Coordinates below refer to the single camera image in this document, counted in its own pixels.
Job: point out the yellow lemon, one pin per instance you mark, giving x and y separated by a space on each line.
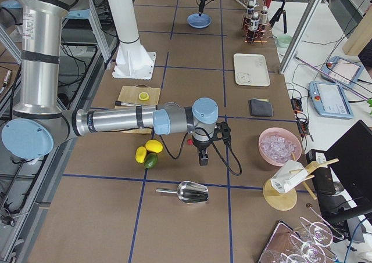
140 154
154 146

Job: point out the metal scoop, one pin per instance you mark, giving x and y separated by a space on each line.
188 192

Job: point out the copper wire bottle rack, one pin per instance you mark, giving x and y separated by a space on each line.
261 35

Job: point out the green lime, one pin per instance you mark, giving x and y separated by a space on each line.
151 160

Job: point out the tea bottle white cap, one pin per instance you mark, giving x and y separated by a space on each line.
254 22

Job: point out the lemon half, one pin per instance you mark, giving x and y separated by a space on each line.
143 96

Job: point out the black tripod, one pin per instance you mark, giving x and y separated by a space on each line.
280 12

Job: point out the aluminium frame post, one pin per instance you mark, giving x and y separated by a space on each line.
299 32

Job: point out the metal rod black cap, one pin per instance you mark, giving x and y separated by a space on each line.
120 103

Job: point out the black monitor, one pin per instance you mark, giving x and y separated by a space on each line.
353 150

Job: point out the blue plate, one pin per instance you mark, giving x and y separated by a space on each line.
199 21

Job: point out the cream bear tray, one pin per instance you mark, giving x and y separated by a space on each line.
251 70

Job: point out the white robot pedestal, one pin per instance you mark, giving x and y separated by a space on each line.
132 60

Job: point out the grey folded cloth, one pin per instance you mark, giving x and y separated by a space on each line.
260 108

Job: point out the wooden stand with paper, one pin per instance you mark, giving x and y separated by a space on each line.
279 191

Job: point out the green bowl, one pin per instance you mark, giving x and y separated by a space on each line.
283 40

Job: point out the blue teach pendant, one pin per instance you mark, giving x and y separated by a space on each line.
329 100
342 70

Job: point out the clear wine glasses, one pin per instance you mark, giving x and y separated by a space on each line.
310 242

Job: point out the pink bowl of ice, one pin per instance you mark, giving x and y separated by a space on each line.
278 145

